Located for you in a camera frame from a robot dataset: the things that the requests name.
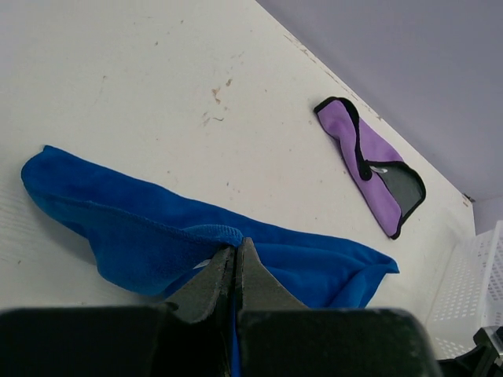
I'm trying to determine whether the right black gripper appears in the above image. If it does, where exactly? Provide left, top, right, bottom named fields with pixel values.
left=438, top=326, right=502, bottom=377

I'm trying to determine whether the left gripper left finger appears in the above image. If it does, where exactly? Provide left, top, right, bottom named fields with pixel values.
left=1, top=247, right=235, bottom=376

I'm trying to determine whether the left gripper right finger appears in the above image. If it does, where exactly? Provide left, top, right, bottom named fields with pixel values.
left=236, top=238, right=442, bottom=376

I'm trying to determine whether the blue towel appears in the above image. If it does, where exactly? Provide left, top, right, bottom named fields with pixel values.
left=20, top=145, right=401, bottom=377

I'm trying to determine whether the purple towel black trim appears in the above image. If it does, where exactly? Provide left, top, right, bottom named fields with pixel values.
left=314, top=97, right=427, bottom=240

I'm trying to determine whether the white plastic basket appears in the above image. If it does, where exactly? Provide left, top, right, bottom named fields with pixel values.
left=426, top=221, right=502, bottom=359

